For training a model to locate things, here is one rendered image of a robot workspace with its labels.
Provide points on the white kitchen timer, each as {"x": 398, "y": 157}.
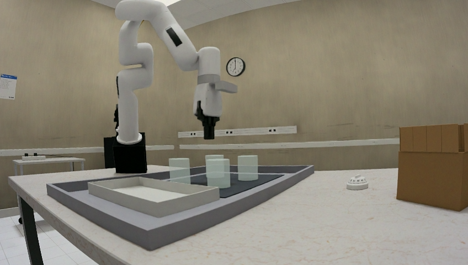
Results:
{"x": 357, "y": 183}

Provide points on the brown cardboard box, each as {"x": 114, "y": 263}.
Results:
{"x": 433, "y": 166}

